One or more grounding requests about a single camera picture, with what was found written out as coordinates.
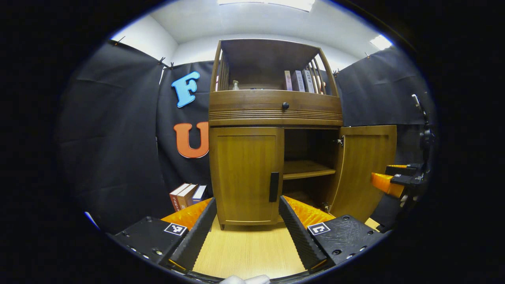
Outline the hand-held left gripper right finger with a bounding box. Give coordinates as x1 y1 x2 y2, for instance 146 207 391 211
278 195 389 273

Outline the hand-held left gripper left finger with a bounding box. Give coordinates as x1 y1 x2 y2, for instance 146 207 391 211
106 197 218 273

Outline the wooden shoe cabinet door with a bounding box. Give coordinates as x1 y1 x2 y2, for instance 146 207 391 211
328 125 398 223
209 127 284 226

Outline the black door handle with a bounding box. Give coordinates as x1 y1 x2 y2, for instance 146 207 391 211
269 172 280 203

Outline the wooden double-door shoe cabinet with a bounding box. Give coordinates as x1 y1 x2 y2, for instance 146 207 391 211
208 38 398 230

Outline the wooden inner cabinet shelf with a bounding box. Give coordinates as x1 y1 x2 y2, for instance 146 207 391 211
283 160 337 181

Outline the blue thick book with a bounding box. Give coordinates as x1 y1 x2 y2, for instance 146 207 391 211
192 185 207 205

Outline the red thick book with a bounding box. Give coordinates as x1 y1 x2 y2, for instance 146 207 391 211
170 183 190 211

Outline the small ceiling light panel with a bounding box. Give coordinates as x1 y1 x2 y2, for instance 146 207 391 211
370 34 393 50

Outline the black backdrop cloth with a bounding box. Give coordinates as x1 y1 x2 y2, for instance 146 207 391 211
55 39 438 235

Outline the long ceiling light panel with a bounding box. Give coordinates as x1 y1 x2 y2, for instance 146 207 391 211
217 0 316 12

